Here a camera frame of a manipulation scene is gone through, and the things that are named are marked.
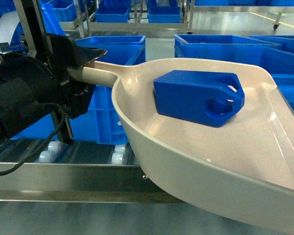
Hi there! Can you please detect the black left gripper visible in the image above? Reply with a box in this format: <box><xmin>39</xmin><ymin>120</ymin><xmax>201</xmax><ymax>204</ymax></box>
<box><xmin>46</xmin><ymin>34</ymin><xmax>107</xmax><ymax>119</ymax></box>

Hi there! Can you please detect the blue plastic part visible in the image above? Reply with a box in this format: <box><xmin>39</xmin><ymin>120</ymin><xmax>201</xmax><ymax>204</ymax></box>
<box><xmin>153</xmin><ymin>70</ymin><xmax>245</xmax><ymax>127</ymax></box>

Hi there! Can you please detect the beige plastic scoop tray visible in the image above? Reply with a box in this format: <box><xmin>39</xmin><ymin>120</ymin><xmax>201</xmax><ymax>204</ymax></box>
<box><xmin>69</xmin><ymin>58</ymin><xmax>294</xmax><ymax>235</ymax></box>

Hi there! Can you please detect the steel roller shelf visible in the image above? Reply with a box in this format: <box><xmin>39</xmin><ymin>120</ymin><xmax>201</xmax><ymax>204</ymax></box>
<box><xmin>0</xmin><ymin>141</ymin><xmax>179</xmax><ymax>204</ymax></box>

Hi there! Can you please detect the blue bin rear left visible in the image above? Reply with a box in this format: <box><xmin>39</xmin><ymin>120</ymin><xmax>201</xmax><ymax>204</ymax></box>
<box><xmin>75</xmin><ymin>35</ymin><xmax>146</xmax><ymax>48</ymax></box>

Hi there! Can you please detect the blue bin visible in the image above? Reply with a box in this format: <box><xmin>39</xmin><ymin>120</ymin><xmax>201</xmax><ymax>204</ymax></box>
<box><xmin>173</xmin><ymin>34</ymin><xmax>281</xmax><ymax>49</ymax></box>
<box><xmin>175</xmin><ymin>45</ymin><xmax>294</xmax><ymax>111</ymax></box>
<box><xmin>75</xmin><ymin>35</ymin><xmax>146</xmax><ymax>48</ymax></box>
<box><xmin>11</xmin><ymin>44</ymin><xmax>146</xmax><ymax>145</ymax></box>

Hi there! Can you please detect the blue bin front left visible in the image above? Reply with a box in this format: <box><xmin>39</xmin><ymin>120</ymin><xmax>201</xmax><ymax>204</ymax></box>
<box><xmin>11</xmin><ymin>44</ymin><xmax>146</xmax><ymax>145</ymax></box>

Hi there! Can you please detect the white curved sheet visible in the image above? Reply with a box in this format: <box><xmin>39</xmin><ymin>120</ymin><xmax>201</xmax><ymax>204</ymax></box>
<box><xmin>0</xmin><ymin>11</ymin><xmax>20</xmax><ymax>46</ymax></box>

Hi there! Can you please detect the blue bin rear right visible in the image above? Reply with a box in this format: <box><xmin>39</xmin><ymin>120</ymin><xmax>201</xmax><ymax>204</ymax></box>
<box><xmin>173</xmin><ymin>34</ymin><xmax>281</xmax><ymax>49</ymax></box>

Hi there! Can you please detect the blue bin front right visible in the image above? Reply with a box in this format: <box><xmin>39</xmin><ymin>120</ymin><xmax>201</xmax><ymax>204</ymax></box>
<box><xmin>175</xmin><ymin>45</ymin><xmax>294</xmax><ymax>111</ymax></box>

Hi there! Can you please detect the black cable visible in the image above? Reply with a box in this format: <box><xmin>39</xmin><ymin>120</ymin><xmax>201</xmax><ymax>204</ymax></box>
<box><xmin>0</xmin><ymin>102</ymin><xmax>67</xmax><ymax>176</ymax></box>

